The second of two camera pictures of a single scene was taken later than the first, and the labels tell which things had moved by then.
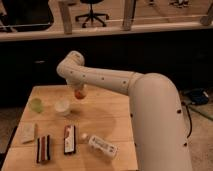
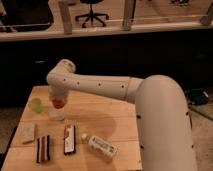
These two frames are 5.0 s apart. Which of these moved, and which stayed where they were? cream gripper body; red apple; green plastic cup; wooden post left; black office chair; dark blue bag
Moved: red apple; cream gripper body
Stayed: wooden post left; black office chair; green plastic cup; dark blue bag
